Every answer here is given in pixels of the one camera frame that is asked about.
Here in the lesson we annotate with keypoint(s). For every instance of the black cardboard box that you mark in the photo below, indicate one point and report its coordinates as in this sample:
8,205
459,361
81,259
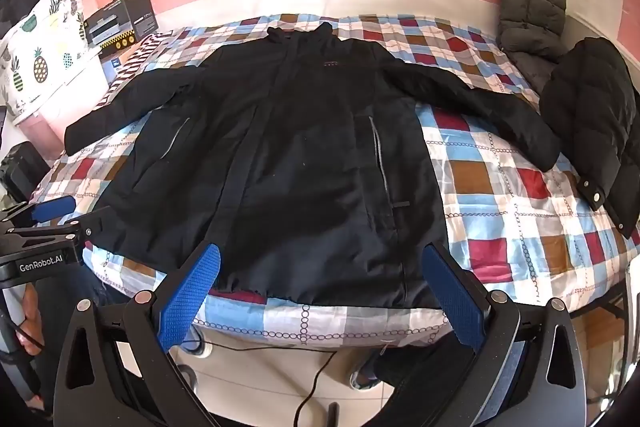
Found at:
130,14

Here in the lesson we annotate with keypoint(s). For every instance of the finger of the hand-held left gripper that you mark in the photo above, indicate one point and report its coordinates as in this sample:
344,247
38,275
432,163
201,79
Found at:
92,226
52,208

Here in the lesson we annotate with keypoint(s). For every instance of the grey quilted jacket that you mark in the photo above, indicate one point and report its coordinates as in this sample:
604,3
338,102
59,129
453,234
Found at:
530,7

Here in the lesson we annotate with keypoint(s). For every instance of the black puffer jacket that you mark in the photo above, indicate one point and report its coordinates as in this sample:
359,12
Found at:
590,117

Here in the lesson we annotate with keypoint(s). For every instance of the black bag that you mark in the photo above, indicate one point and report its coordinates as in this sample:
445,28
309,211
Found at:
20,172

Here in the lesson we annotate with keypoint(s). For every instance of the person's dark trouser leg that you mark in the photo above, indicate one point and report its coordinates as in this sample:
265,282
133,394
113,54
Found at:
415,359

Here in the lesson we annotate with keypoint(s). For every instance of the checkered bed sheet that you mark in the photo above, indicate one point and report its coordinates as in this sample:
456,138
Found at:
500,187

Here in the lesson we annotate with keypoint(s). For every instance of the pineapple print pillow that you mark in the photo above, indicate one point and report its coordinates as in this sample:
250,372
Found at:
40,57

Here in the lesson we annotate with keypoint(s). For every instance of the blue and white box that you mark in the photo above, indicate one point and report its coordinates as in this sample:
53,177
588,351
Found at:
112,59

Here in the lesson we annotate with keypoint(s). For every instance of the red white striped cloth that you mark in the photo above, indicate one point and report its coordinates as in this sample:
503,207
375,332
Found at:
136,66

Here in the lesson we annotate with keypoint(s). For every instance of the person's left hand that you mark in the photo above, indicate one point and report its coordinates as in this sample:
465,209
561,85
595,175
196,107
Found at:
31,322

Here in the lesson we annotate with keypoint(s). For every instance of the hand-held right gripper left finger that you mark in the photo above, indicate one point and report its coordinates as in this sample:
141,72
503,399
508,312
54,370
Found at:
192,299

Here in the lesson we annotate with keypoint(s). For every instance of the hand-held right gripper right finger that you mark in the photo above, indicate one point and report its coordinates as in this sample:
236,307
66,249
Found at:
452,299

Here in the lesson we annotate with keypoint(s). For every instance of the metal bed frame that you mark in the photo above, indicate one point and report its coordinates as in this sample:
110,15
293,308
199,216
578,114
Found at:
602,302

